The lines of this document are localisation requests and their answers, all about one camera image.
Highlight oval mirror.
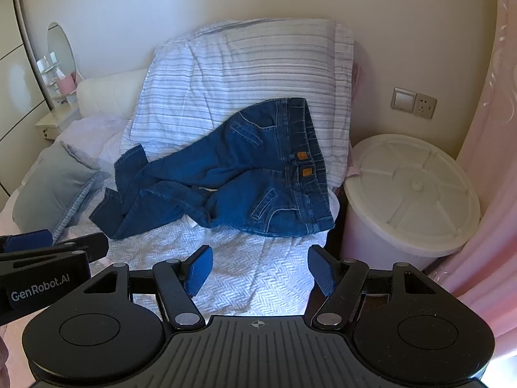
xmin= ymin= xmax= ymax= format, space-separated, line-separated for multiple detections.
xmin=47 ymin=22 xmax=78 ymax=85

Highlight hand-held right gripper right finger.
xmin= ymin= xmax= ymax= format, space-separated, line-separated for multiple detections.
xmin=308 ymin=246 xmax=441 ymax=329

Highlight pink curtain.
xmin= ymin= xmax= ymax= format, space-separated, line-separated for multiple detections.
xmin=438 ymin=0 xmax=517 ymax=344

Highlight beige wall socket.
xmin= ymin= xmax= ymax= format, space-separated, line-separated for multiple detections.
xmin=413 ymin=93 xmax=438 ymax=120

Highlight white padded headboard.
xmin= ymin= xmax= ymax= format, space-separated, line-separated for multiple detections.
xmin=76 ymin=69 xmax=148 ymax=120

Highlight large striped pillow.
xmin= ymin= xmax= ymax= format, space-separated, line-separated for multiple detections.
xmin=120 ymin=18 xmax=356 ymax=189

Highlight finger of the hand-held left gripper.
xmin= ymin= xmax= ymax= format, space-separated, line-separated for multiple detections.
xmin=0 ymin=230 xmax=54 ymax=256
xmin=52 ymin=233 xmax=109 ymax=263

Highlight white wardrobe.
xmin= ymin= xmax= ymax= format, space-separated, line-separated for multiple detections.
xmin=0 ymin=0 xmax=53 ymax=207

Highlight small white organiser shelf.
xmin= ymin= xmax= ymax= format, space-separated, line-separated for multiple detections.
xmin=36 ymin=52 xmax=65 ymax=86

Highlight beige wall switch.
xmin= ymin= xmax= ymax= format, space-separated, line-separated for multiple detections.
xmin=391 ymin=87 xmax=417 ymax=113

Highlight blue denim jeans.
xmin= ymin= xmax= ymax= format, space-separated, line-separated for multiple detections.
xmin=90 ymin=98 xmax=336 ymax=240

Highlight white dressing table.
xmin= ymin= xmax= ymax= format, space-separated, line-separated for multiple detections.
xmin=34 ymin=105 xmax=81 ymax=140

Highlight pink blanket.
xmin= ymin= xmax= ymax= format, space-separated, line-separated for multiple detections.
xmin=52 ymin=114 xmax=132 ymax=170

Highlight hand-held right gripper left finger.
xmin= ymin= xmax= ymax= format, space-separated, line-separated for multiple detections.
xmin=83 ymin=245 xmax=213 ymax=329

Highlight white lidded plastic bucket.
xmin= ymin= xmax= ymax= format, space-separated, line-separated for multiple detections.
xmin=343 ymin=134 xmax=481 ymax=271

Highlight grey pillow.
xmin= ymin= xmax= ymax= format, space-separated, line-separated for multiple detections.
xmin=12 ymin=141 xmax=110 ymax=237

